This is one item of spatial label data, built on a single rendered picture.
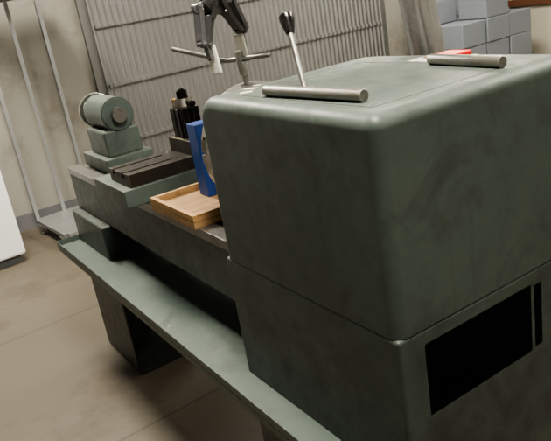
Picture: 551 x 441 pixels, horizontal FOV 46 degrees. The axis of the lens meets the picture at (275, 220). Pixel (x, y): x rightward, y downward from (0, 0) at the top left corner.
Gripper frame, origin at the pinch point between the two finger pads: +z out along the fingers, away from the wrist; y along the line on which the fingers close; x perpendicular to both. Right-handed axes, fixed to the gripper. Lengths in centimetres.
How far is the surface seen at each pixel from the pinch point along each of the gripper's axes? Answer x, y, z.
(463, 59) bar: 62, 2, 5
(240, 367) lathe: 3, 29, 74
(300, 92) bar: 42, 27, 2
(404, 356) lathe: 64, 42, 45
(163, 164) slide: -49, -8, 33
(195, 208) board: -24.3, 5.4, 40.8
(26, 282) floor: -255, -36, 127
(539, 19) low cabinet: -142, -617, 120
